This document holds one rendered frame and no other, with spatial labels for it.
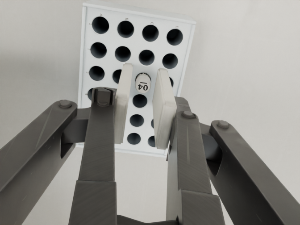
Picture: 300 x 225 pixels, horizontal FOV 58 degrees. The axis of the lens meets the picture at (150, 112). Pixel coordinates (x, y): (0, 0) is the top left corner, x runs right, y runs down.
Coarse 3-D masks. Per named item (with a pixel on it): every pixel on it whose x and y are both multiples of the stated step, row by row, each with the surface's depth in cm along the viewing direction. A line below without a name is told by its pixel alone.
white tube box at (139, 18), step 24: (96, 0) 22; (96, 24) 22; (120, 24) 23; (144, 24) 20; (168, 24) 20; (192, 24) 20; (96, 48) 23; (120, 48) 24; (144, 48) 21; (168, 48) 21; (96, 72) 24; (120, 72) 25; (144, 72) 22; (168, 72) 22; (144, 96) 25; (144, 120) 24; (144, 144) 25
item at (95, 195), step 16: (96, 96) 14; (112, 96) 14; (96, 112) 13; (112, 112) 14; (96, 128) 12; (112, 128) 12; (96, 144) 11; (112, 144) 11; (96, 160) 10; (112, 160) 10; (80, 176) 9; (96, 176) 9; (112, 176) 9; (80, 192) 8; (96, 192) 8; (112, 192) 8; (80, 208) 7; (96, 208) 7; (112, 208) 7; (80, 224) 7; (96, 224) 7; (112, 224) 7
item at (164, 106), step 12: (156, 84) 21; (168, 84) 18; (156, 96) 19; (168, 96) 16; (156, 108) 18; (168, 108) 15; (156, 120) 17; (168, 120) 15; (156, 132) 16; (168, 132) 16; (156, 144) 16; (168, 144) 16
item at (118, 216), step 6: (120, 216) 8; (120, 222) 8; (126, 222) 8; (132, 222) 8; (138, 222) 8; (144, 222) 8; (156, 222) 8; (162, 222) 8; (168, 222) 8; (174, 222) 8
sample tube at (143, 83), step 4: (140, 76) 21; (144, 76) 21; (148, 76) 22; (136, 80) 21; (140, 80) 21; (144, 80) 21; (148, 80) 21; (136, 84) 21; (140, 84) 21; (144, 84) 21; (148, 84) 21; (136, 88) 21; (140, 88) 21; (144, 88) 21; (148, 88) 21; (140, 92) 21; (144, 92) 21
